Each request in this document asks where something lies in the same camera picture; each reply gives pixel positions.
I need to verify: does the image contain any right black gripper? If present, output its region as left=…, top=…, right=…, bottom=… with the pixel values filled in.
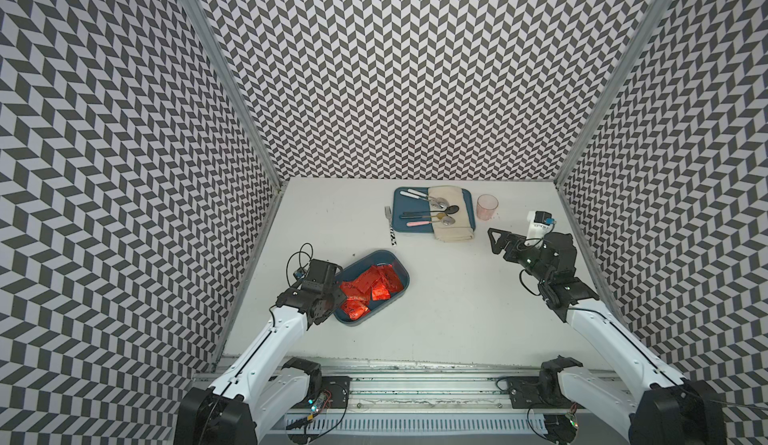
left=486, top=227, right=551, bottom=283

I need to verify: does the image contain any red tea bag three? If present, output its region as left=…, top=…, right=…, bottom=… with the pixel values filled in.
left=341, top=299, right=370, bottom=321

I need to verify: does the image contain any teal plastic storage box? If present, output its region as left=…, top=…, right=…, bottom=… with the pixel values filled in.
left=334, top=250, right=410, bottom=326

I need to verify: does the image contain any red tea bag two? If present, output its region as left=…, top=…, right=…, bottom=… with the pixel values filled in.
left=378, top=264, right=404, bottom=294

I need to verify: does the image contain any red tea bag five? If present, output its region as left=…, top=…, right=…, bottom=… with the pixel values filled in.
left=340, top=282, right=366, bottom=301

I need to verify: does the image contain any red tea bag one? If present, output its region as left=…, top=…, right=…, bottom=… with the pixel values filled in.
left=351, top=265, right=383, bottom=294

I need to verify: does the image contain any red tea bag four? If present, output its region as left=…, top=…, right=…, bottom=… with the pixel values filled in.
left=370, top=283, right=391, bottom=301

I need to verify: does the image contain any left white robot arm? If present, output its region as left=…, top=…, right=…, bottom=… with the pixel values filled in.
left=173, top=283, right=345, bottom=444

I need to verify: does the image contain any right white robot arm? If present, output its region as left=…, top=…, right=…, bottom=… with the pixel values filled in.
left=488, top=228, right=727, bottom=444

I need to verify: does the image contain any beige folded cloth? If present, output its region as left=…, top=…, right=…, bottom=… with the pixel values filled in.
left=428, top=185, right=475, bottom=243

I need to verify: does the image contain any pink translucent cup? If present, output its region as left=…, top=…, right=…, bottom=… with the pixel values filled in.
left=476, top=194, right=499, bottom=221

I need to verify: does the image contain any teal cutlery tray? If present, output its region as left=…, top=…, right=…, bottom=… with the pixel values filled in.
left=392, top=186, right=476, bottom=233

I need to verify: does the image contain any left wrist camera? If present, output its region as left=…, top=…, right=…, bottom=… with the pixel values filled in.
left=302, top=259, right=343, bottom=294

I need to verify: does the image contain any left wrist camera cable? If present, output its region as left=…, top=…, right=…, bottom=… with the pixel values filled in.
left=284, top=242, right=315, bottom=290

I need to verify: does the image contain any pink handle spoon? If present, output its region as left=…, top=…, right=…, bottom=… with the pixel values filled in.
left=406, top=215, right=455, bottom=227

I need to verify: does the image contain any dark green handle spoon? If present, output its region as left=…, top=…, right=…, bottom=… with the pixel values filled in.
left=399, top=205, right=460, bottom=219

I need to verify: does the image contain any white handle spoon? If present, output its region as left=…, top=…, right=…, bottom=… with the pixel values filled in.
left=399, top=189, right=450, bottom=210

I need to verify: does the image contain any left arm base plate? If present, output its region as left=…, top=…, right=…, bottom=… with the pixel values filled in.
left=306, top=375, right=352, bottom=412

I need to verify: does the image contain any cow pattern handle fork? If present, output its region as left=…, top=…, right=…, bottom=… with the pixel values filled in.
left=384, top=205, right=397, bottom=247

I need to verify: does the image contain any aluminium front rail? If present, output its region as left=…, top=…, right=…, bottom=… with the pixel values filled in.
left=191, top=357, right=679, bottom=437

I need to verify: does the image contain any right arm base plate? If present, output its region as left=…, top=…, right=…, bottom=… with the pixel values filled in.
left=495, top=376, right=570, bottom=410

